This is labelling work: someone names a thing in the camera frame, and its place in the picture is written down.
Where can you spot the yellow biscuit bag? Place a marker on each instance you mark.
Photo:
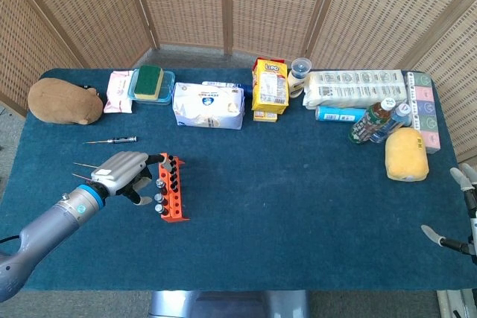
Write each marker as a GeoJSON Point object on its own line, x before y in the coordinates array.
{"type": "Point", "coordinates": [270, 89]}

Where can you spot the clear plastic food container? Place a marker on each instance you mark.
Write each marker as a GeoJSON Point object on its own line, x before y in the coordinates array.
{"type": "Point", "coordinates": [167, 87]}

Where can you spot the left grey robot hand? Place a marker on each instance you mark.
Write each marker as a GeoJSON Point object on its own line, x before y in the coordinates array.
{"type": "Point", "coordinates": [119, 171]}

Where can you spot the white blue tissue pack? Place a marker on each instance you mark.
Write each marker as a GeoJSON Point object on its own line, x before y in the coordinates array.
{"type": "Point", "coordinates": [208, 107]}

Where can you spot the pink wet wipes pack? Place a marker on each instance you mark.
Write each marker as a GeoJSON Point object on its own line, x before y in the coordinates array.
{"type": "Point", "coordinates": [116, 94]}

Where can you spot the green tea bottle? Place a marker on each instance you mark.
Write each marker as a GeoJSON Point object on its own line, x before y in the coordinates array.
{"type": "Point", "coordinates": [369, 124]}

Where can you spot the multicolour tissue pack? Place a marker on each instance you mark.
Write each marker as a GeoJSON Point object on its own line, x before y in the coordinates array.
{"type": "Point", "coordinates": [425, 109]}

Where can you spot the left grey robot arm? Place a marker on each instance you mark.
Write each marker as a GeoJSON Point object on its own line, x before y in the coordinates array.
{"type": "Point", "coordinates": [44, 228]}

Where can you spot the small yellow box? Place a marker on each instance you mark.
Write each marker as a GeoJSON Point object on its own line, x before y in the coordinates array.
{"type": "Point", "coordinates": [265, 117]}

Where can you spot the blue label drink bottle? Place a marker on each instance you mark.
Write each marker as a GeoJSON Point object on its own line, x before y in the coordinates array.
{"type": "Point", "coordinates": [395, 118]}

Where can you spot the blue cylindrical can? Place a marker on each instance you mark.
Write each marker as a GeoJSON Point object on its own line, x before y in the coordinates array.
{"type": "Point", "coordinates": [335, 114]}

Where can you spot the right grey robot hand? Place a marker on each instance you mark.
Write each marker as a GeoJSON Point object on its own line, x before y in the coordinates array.
{"type": "Point", "coordinates": [473, 228]}

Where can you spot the yellow bread plush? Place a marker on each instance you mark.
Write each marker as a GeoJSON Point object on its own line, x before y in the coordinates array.
{"type": "Point", "coordinates": [406, 154]}

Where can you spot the orange tube rack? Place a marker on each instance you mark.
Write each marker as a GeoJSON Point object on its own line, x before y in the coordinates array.
{"type": "Point", "coordinates": [179, 210]}

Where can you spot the white paper towel pack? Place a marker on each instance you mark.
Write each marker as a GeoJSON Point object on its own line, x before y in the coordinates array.
{"type": "Point", "coordinates": [354, 87]}

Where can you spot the green yellow sponge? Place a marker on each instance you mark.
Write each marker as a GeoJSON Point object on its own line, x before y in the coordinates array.
{"type": "Point", "coordinates": [148, 81]}

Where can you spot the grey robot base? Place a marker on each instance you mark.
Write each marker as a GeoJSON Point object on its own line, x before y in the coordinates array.
{"type": "Point", "coordinates": [231, 305]}

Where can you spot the grey metal frame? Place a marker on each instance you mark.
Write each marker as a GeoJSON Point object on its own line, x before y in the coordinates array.
{"type": "Point", "coordinates": [452, 305]}

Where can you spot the brown capybara plush toy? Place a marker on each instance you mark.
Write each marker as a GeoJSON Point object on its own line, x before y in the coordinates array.
{"type": "Point", "coordinates": [59, 102]}

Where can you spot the blue felt table cover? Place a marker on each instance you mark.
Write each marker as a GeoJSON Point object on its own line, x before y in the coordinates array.
{"type": "Point", "coordinates": [279, 202]}

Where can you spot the mayonnaise squeeze bottle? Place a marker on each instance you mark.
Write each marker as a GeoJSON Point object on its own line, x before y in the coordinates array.
{"type": "Point", "coordinates": [297, 81]}

